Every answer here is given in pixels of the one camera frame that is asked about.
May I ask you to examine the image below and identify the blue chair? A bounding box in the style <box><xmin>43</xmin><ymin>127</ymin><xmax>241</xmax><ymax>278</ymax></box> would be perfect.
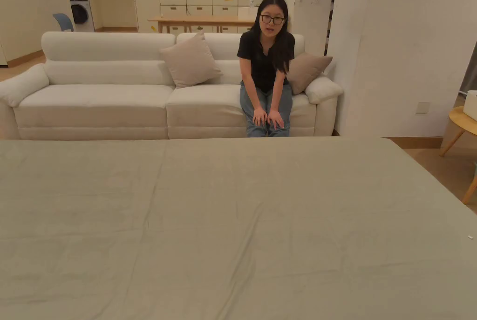
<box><xmin>52</xmin><ymin>13</ymin><xmax>76</xmax><ymax>33</ymax></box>

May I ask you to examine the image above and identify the round wooden side table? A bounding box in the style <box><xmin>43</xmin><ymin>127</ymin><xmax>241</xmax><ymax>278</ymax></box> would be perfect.
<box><xmin>438</xmin><ymin>90</ymin><xmax>477</xmax><ymax>205</ymax></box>

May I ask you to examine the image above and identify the white washing machine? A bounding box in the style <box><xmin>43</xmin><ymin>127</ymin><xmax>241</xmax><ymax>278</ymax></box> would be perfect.
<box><xmin>69</xmin><ymin>0</ymin><xmax>95</xmax><ymax>33</ymax></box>

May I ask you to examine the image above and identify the long wooden table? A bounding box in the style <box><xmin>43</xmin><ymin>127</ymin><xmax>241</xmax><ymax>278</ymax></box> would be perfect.
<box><xmin>148</xmin><ymin>6</ymin><xmax>259</xmax><ymax>34</ymax></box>

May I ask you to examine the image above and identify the bed with pale green sheet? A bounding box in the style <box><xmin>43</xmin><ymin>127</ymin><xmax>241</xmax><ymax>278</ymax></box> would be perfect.
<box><xmin>0</xmin><ymin>136</ymin><xmax>477</xmax><ymax>320</ymax></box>

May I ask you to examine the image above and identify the white sofa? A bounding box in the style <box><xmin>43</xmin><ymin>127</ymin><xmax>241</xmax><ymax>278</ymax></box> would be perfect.
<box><xmin>0</xmin><ymin>31</ymin><xmax>344</xmax><ymax>141</ymax></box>

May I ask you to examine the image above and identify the beige square cushion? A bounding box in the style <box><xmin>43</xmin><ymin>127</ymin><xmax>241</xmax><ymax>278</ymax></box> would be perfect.
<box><xmin>159</xmin><ymin>30</ymin><xmax>224</xmax><ymax>89</ymax></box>
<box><xmin>286</xmin><ymin>51</ymin><xmax>334</xmax><ymax>95</ymax></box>

